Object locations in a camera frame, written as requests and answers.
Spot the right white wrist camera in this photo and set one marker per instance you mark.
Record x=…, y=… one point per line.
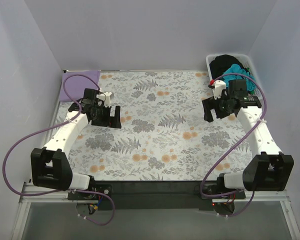
x=217, y=87

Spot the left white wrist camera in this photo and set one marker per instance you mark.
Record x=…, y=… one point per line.
x=104, y=99

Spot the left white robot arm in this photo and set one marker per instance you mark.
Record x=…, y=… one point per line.
x=50, y=167

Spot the floral table cloth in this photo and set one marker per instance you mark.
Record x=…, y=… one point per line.
x=163, y=133

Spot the teal t shirt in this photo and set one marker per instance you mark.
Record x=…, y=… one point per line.
x=237, y=72

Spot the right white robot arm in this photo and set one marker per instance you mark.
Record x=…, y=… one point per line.
x=270, y=169

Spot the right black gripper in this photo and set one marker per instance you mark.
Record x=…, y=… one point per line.
x=213, y=107

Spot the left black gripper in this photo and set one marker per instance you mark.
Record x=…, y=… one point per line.
x=109, y=117

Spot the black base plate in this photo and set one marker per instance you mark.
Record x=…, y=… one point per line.
x=148, y=195

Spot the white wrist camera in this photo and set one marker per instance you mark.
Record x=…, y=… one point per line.
x=217, y=87
x=104, y=99

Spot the black t shirt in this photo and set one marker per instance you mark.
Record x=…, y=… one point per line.
x=222, y=63

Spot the folded purple t shirt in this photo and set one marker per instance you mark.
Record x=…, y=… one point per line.
x=76, y=85

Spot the white laundry basket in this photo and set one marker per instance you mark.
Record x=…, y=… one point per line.
x=244, y=59

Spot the green t shirt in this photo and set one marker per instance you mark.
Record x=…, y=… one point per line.
x=251, y=87

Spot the aluminium frame rail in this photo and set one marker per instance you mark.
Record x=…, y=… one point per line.
x=52, y=216

